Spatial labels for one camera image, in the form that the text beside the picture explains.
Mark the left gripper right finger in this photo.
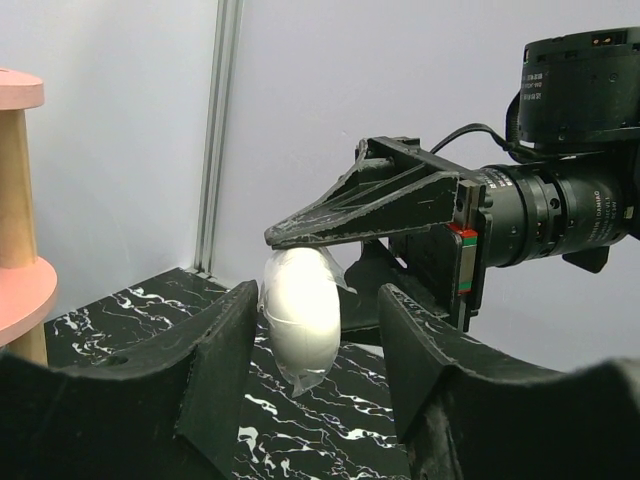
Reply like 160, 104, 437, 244
378, 285, 639, 479

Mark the pink three-tier wooden shelf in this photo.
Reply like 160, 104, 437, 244
1, 68, 58, 365

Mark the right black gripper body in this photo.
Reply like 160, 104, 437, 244
369, 137, 630, 332

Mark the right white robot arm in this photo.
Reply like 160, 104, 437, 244
265, 27, 639, 331

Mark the white oval case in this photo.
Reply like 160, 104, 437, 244
258, 247, 355, 398

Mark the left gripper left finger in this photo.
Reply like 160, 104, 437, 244
1, 280, 258, 479

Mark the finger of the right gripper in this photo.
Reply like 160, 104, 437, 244
337, 239, 451, 346
264, 137, 460, 249

